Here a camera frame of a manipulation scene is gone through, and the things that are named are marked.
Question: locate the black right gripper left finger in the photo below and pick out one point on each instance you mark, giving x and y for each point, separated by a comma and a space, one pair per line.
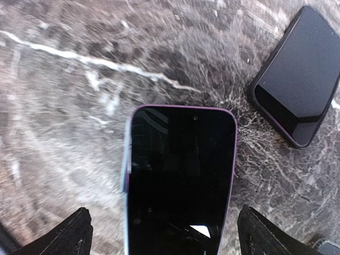
72, 236

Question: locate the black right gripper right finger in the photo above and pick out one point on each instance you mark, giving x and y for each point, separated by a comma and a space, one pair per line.
258, 235

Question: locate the pink phone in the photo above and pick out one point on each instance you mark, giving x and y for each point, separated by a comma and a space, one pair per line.
182, 166

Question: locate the light blue phone case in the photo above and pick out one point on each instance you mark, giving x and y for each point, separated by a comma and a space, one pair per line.
125, 172

